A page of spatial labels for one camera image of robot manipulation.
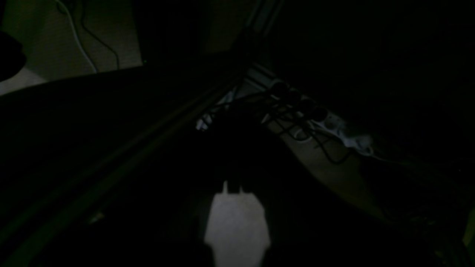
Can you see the white power strip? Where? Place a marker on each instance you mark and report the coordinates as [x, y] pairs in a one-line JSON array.
[[317, 117]]

